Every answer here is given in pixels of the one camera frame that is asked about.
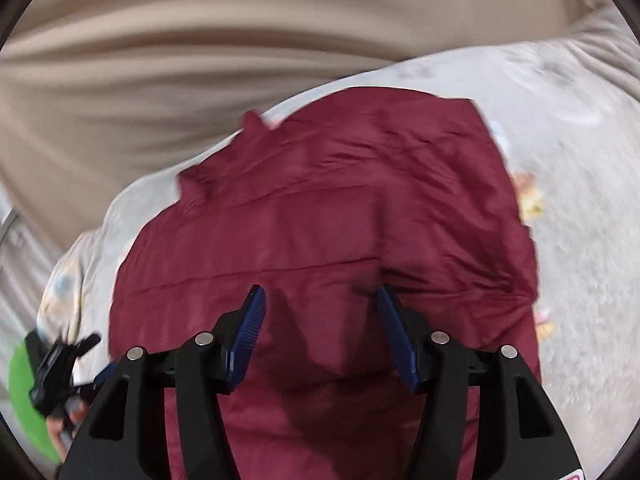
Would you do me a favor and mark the maroon quilted jacket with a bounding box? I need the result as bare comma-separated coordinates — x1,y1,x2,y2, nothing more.
108,88,539,479

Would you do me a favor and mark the person's left hand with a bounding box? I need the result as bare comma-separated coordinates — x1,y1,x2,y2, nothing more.
46,398,89,462

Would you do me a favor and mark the bright green cloth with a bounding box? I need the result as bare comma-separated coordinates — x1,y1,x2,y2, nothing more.
8,342,61,465

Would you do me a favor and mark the beige fabric curtain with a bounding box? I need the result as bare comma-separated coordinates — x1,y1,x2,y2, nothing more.
1,0,608,247

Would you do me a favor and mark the white patterned bed sheet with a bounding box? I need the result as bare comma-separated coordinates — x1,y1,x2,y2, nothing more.
37,8,639,479

